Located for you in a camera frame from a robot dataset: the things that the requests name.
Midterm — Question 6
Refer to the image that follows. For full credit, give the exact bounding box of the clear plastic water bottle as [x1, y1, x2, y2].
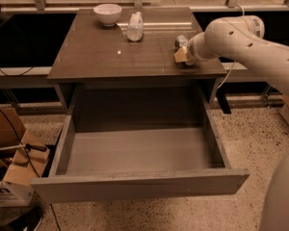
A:
[127, 12, 144, 41]

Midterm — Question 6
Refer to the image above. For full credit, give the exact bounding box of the black cable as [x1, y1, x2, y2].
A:
[0, 103, 62, 231]

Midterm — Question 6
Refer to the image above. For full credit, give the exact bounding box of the black handled tool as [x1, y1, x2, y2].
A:
[0, 143, 47, 152]

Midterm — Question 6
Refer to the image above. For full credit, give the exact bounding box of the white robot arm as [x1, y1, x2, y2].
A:
[174, 15, 289, 231]

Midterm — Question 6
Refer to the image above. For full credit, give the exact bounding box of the white power cable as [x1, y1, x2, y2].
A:
[217, 4, 246, 90]

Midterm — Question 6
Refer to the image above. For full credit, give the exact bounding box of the open grey top drawer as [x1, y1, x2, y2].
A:
[32, 86, 250, 203]

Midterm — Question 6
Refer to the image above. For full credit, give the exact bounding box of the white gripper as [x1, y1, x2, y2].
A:
[174, 33, 212, 65]

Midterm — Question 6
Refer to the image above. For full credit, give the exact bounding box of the white ceramic bowl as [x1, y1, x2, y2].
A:
[93, 4, 122, 26]

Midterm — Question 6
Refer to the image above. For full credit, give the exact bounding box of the brown cardboard box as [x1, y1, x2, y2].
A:
[0, 108, 50, 207]

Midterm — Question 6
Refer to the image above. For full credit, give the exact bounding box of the redbull can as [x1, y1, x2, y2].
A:
[174, 36, 188, 49]

